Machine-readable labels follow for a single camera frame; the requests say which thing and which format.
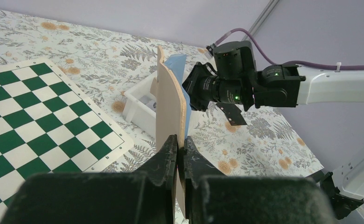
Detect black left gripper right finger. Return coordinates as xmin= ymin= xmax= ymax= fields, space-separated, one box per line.
xmin=183 ymin=137 xmax=336 ymax=224

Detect dark grey credit card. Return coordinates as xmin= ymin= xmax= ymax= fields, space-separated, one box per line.
xmin=216 ymin=103 xmax=247 ymax=126

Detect green and white chessboard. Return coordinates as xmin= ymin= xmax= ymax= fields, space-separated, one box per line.
xmin=0 ymin=59 xmax=133 ymax=220

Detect white two-compartment plastic bin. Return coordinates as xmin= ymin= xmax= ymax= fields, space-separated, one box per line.
xmin=122 ymin=71 xmax=201 ymax=138

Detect beige leather card holder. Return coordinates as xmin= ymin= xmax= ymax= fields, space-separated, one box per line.
xmin=150 ymin=46 xmax=187 ymax=221

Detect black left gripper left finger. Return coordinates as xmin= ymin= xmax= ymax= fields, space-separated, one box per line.
xmin=1 ymin=135 xmax=178 ymax=224

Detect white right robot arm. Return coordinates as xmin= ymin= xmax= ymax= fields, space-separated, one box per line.
xmin=182 ymin=41 xmax=364 ymax=220

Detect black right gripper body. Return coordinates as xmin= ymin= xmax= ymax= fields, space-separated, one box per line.
xmin=182 ymin=62 xmax=254 ymax=112

